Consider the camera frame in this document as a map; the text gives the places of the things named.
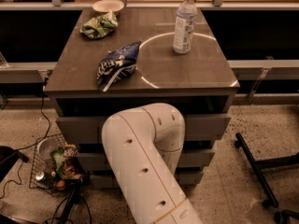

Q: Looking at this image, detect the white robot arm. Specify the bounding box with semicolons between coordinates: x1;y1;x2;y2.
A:
102;104;203;224

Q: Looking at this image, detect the grey three-drawer cabinet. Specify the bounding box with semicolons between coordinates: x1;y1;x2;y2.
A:
43;7;241;190

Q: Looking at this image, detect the blue chip bag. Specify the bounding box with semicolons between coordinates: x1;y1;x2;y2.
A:
96;41;141;91

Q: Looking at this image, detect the green chip bag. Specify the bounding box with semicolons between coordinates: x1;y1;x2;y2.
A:
79;10;118;39

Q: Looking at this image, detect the clear plastic water bottle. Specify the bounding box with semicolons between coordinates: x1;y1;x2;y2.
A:
173;0;197;54

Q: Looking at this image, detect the green snack bag in basket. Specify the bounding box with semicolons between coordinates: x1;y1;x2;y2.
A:
50;150;65;175

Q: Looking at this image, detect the white bowl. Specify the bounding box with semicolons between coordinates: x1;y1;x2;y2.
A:
93;0;124;15

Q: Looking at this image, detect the black stand leg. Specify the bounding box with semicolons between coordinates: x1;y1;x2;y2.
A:
58;181;82;224

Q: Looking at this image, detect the clear plastic cup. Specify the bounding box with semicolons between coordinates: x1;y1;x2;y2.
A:
36;138;59;160

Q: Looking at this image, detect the black chair base leg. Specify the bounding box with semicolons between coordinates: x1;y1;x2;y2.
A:
235;133;299;208

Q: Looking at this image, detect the soda can in basket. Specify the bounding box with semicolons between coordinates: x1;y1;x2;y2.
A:
36;171;51;183

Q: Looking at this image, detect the wire basket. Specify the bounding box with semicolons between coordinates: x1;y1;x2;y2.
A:
29;133;88;194

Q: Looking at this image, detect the black cable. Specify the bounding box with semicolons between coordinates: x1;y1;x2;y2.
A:
0;81;52;200

